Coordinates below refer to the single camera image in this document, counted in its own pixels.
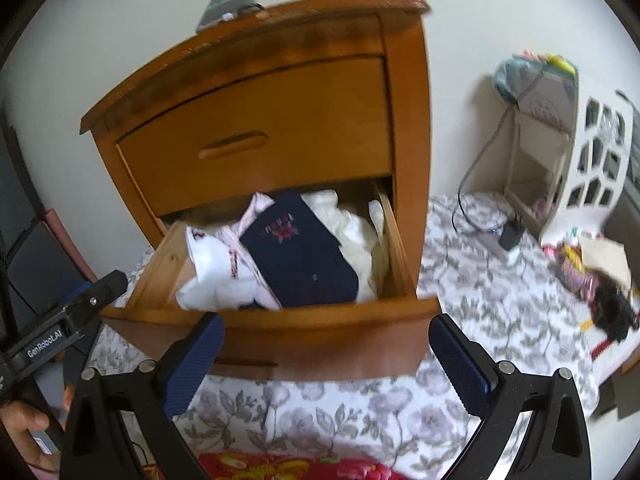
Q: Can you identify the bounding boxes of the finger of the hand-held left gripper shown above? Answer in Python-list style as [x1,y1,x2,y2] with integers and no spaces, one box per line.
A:
[62,269,129,333]
[64,282,96,305]

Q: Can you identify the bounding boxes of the closed wooden drawer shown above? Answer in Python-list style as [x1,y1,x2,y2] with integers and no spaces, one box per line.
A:
[114,55,396,216]

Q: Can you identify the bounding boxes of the white printed box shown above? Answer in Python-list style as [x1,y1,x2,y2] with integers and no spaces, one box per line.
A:
[520,67,581,133]

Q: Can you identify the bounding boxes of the white power strip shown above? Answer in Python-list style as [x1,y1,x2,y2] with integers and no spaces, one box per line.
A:
[480,232,521,263]

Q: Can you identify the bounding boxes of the cream ruffled cloth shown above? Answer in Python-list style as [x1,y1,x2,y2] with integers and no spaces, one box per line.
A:
[300,189,386,303]

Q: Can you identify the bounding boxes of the wooden drawer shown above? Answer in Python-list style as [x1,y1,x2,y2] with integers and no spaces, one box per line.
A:
[114,55,396,216]
[100,180,441,378]

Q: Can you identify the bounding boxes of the black cable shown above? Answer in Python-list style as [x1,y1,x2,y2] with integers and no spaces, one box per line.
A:
[451,105,516,236]

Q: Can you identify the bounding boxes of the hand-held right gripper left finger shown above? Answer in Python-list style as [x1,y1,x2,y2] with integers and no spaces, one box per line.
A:
[60,311,227,480]

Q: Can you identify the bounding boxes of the pink board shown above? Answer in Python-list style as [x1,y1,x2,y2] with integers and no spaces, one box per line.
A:
[42,208,98,283]

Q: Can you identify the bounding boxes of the white garment with red print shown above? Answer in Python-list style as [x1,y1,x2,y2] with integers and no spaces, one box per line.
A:
[176,225,266,311]

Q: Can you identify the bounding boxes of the black lace cloth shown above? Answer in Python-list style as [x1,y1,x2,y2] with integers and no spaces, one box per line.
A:
[590,280,640,342]

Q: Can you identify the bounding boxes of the person's left hand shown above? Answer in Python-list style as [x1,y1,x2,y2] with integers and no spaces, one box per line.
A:
[0,385,76,471]

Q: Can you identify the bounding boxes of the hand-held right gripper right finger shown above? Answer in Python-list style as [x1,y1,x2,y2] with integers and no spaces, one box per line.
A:
[428,312,593,480]

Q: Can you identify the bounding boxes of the black charger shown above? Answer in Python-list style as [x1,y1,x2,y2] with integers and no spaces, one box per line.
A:
[499,220,526,251]

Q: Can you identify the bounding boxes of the cream paper sheet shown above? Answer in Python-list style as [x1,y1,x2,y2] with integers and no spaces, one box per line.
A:
[580,237,632,286]

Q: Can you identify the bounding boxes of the navy blue garment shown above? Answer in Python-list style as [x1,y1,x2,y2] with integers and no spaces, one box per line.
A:
[239,192,360,308]

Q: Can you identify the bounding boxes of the white plastic lattice basket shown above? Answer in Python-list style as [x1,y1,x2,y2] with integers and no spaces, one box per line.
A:
[540,65,636,246]

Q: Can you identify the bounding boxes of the small grey box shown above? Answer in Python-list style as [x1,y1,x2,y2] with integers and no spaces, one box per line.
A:
[196,0,258,32]

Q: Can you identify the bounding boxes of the wooden nightstand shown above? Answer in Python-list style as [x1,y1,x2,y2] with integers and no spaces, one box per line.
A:
[80,0,432,381]

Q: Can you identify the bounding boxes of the blue-grey plastic bag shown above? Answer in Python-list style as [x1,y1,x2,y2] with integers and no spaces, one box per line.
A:
[492,57,543,103]

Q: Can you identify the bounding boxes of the red floral blanket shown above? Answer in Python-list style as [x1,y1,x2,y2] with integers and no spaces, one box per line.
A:
[197,451,408,480]

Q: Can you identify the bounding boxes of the grey floral bedsheet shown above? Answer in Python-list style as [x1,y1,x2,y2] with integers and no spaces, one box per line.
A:
[85,192,608,466]

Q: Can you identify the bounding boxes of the dark blue cabinet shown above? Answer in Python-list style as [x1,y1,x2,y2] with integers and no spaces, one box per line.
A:
[0,110,101,436]

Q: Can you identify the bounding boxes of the pile of colourful trinkets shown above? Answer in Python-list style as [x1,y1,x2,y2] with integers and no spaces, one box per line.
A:
[547,240,601,301]

